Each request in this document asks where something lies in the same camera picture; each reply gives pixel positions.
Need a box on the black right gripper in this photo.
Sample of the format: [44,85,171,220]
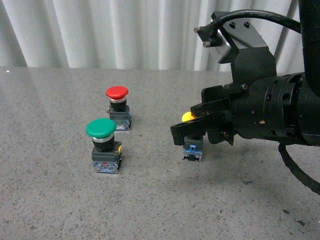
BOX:
[170,73,304,146]

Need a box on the yellow mushroom push button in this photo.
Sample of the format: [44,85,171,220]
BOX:
[181,111,205,162]

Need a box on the red mushroom push button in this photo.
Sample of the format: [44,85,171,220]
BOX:
[105,85,132,131]

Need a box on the green mushroom push button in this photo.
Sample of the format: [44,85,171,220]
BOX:
[86,118,122,174]

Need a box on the white pleated curtain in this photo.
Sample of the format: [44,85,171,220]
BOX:
[0,0,299,72]

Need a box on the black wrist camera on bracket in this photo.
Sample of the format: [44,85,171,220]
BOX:
[193,11,277,90]

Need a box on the black lower arm cable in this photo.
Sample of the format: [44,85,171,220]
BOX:
[278,143,320,196]

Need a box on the black camera cable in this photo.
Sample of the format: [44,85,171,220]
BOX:
[211,9,302,34]

